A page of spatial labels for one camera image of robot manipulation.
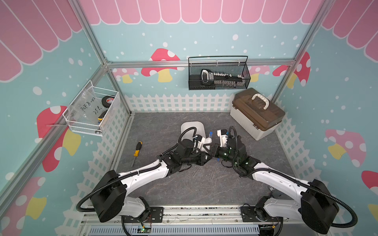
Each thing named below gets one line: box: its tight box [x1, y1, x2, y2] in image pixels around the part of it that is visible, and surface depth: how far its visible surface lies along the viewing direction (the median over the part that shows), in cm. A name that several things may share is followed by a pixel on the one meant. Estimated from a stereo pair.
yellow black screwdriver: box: [130, 141, 143, 167], surface depth 99 cm
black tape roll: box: [101, 95, 115, 108], surface depth 82 cm
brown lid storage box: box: [229, 87, 286, 141], surface depth 101 cm
